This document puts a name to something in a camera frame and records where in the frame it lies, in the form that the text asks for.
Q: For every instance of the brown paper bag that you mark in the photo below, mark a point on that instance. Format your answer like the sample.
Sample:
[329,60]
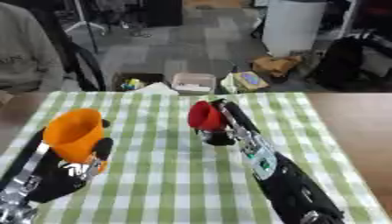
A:
[275,65]

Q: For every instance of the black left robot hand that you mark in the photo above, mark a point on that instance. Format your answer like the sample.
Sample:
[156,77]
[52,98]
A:
[53,180]

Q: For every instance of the person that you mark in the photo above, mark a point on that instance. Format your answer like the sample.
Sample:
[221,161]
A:
[25,49]

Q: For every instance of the orange cup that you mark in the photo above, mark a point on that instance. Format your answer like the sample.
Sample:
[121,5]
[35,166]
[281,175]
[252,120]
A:
[71,132]

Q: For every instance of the dark cardboard box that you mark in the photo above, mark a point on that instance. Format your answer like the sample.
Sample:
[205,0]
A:
[140,78]

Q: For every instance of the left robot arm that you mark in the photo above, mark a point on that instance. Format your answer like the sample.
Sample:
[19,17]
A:
[13,207]

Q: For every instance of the clear plastic bin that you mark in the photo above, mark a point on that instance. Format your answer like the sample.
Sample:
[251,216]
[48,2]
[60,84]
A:
[194,83]

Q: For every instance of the yellow box with purple print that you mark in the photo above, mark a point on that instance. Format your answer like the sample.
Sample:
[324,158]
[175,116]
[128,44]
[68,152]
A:
[247,81]

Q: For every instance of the black cabinet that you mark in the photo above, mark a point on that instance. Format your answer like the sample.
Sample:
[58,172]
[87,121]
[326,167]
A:
[163,13]

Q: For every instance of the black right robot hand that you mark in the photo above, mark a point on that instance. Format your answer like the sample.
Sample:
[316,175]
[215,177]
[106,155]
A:
[244,116]

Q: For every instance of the black chair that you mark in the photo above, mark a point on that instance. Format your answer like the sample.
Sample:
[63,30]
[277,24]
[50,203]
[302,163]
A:
[84,61]

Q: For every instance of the white stand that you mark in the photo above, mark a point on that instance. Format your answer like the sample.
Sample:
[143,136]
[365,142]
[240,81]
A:
[81,24]

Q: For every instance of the black bag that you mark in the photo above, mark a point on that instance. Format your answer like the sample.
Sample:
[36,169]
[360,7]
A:
[342,62]

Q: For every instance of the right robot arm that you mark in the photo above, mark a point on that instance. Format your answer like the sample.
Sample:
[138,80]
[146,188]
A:
[296,189]

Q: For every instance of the red cup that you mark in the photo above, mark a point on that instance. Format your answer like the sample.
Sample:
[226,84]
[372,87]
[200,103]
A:
[204,116]

